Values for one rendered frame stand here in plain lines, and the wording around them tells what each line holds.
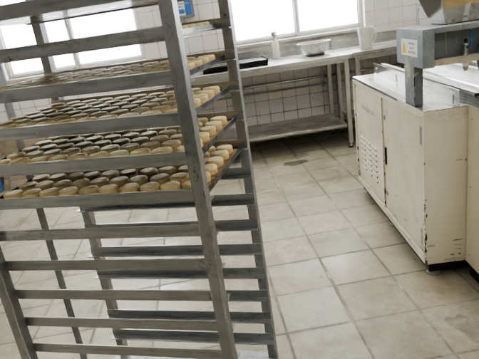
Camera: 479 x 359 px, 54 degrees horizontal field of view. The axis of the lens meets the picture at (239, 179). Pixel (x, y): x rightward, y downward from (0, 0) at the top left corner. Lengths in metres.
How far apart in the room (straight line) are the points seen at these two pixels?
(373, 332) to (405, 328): 0.13
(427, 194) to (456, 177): 0.15
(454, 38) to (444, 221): 0.82
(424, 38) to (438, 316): 1.18
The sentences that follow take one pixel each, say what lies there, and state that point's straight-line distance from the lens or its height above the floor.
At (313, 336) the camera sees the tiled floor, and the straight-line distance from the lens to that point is 2.17.
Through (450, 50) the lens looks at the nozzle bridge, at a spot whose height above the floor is 1.07.
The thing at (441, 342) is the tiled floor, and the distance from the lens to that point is 2.16.
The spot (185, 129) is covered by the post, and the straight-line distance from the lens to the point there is 1.02.
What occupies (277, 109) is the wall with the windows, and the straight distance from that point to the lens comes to 5.19.
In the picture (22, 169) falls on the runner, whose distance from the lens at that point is 1.29.
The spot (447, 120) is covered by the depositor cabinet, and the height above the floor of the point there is 0.79.
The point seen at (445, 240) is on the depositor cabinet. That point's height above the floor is 0.21.
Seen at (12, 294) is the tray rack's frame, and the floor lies 0.70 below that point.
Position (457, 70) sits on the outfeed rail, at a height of 0.87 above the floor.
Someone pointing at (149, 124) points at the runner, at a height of 1.14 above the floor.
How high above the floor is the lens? 1.33
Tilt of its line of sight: 19 degrees down
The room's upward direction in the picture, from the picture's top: 8 degrees counter-clockwise
